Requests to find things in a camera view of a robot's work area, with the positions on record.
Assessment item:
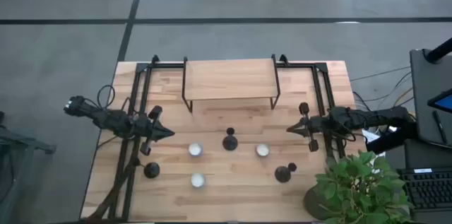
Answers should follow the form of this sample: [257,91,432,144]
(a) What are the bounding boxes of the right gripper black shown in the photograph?
[286,102,331,153]

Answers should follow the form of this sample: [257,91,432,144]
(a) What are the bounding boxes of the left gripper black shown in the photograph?
[135,105,175,157]

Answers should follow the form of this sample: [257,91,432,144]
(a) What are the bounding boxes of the white patterned tealight holder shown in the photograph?
[187,141,204,158]
[190,172,206,189]
[255,143,270,158]

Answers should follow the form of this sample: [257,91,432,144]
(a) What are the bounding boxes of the white paper sheet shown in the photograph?
[360,128,386,158]

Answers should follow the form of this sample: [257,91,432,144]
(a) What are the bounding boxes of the potted green plant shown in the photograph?
[302,149,417,224]

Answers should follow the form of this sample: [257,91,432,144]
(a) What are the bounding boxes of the wooden shelf riser black legs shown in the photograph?
[181,54,282,114]

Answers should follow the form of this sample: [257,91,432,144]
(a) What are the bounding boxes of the grey side desk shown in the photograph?
[409,49,452,149]

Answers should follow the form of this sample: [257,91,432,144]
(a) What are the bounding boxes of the black pen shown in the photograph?
[432,110,448,135]

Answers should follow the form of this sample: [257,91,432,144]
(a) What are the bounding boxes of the grey metal cart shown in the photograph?
[0,110,57,224]

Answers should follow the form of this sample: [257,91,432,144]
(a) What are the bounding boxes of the black computer keyboard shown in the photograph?
[397,167,452,213]

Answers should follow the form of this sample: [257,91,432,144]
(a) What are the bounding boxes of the tablet with blue screen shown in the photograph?
[427,88,452,114]

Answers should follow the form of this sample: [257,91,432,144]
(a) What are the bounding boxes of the black stand pole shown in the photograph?
[422,37,452,64]

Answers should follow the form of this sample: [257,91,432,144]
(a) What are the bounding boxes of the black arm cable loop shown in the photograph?
[96,84,117,111]

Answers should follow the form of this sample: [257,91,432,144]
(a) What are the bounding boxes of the black floor cable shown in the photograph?
[352,71,415,112]

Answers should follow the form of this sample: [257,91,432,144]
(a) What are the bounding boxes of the grey floor cable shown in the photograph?
[349,66,412,82]

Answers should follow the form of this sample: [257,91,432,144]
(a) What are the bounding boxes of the yellow floor cable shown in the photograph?
[393,87,415,107]

